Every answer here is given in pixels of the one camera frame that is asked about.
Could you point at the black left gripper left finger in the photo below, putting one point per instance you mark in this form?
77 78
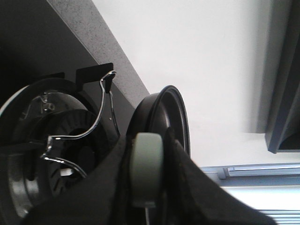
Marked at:
99 199

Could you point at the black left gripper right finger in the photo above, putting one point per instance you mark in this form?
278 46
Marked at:
194 199

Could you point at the black frying pan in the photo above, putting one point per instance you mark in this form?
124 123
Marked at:
149 123

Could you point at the left black burner head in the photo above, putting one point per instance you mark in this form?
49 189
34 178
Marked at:
53 178

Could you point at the left black pan support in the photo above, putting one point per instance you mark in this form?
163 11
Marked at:
19 116

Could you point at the black glass gas cooktop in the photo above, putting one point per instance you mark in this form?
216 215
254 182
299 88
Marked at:
36 43

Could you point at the grey range hood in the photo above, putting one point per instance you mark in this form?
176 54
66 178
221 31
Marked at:
274 91

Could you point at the grey speckled stone countertop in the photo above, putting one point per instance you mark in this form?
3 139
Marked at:
86 22

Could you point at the chrome wire pan reducer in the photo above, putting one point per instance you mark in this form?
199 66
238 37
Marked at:
105 85

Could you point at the window frame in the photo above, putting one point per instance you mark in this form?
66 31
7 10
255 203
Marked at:
273 189

